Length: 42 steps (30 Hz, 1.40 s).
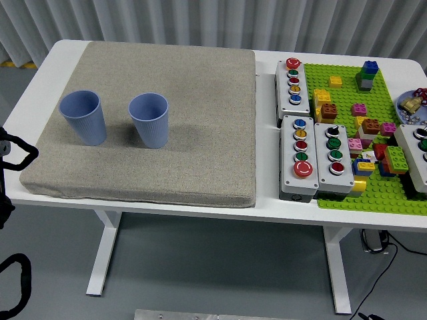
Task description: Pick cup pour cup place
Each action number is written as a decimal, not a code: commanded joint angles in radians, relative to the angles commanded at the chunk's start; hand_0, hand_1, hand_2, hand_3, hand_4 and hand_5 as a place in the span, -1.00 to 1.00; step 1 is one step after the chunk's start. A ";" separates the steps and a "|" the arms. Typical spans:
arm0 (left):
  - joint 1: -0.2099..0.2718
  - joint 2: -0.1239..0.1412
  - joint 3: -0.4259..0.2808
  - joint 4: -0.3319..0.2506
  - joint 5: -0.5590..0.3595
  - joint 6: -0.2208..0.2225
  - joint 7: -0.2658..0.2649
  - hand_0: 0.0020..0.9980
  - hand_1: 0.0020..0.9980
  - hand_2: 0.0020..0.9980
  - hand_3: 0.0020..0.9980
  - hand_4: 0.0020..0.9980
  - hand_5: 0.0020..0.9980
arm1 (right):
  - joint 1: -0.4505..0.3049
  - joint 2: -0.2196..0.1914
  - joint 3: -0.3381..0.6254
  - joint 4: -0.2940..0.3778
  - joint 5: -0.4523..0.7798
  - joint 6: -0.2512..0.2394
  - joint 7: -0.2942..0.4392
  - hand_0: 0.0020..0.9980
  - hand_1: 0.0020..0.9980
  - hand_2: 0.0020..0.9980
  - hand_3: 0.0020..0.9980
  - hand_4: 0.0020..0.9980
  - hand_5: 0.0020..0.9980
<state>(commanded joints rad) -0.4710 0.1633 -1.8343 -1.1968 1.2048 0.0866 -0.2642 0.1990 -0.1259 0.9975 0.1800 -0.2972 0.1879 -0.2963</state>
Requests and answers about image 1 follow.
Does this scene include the blue ribbed plastic cup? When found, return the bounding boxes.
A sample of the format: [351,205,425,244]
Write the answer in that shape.
[128,92,169,149]
[59,90,108,147]

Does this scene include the white table leg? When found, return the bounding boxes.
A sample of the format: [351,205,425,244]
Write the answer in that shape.
[322,226,354,315]
[85,209,123,297]

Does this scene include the grey power adapter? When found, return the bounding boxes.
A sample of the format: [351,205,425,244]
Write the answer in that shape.
[359,229,390,254]

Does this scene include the yellow round brick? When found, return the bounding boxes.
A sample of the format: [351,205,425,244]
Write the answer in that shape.
[350,176,368,201]

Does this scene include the blue red brick stack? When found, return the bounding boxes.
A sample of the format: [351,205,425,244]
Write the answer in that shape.
[378,159,394,178]

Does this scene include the blue brick with yellow top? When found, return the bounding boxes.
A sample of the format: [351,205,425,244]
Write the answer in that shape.
[352,157,377,177]

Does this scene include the grey box with black selector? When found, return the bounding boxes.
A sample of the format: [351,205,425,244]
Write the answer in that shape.
[314,122,356,201]

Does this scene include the green brick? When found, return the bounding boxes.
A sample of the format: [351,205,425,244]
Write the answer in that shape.
[383,145,410,174]

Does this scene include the grey button box on black base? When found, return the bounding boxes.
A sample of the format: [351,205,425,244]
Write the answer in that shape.
[393,123,427,197]

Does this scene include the grey five-button box, large red mushroom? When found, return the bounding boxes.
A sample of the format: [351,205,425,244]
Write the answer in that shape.
[278,115,320,203]

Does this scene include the white pink brick stack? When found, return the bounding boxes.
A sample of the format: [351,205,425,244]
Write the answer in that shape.
[354,127,378,149]

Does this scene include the brown brick on yellow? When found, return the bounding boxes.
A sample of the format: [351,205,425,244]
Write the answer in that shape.
[320,102,339,125]

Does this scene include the light blue plate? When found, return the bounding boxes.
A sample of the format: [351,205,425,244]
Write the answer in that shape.
[396,89,427,126]

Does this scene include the brass metal fitting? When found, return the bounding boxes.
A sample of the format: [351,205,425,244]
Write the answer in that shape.
[400,95,422,112]

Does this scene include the green studded baseplate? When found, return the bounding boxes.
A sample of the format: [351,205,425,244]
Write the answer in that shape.
[302,62,427,214]

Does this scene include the yellow brick stack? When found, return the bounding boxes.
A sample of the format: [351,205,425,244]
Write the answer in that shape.
[312,88,332,124]

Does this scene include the grey five-button box, small red mushroom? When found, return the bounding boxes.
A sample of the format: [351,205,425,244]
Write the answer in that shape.
[274,57,312,128]

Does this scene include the blue green grey brick tower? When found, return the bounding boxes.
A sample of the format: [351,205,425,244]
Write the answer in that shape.
[355,60,380,93]

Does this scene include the grey-brown fabric mat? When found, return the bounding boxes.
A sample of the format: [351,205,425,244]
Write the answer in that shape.
[19,40,257,208]

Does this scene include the white curtain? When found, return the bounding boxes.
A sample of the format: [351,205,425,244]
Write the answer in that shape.
[0,0,427,73]

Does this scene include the black power cable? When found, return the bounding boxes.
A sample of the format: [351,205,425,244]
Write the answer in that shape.
[350,231,427,320]

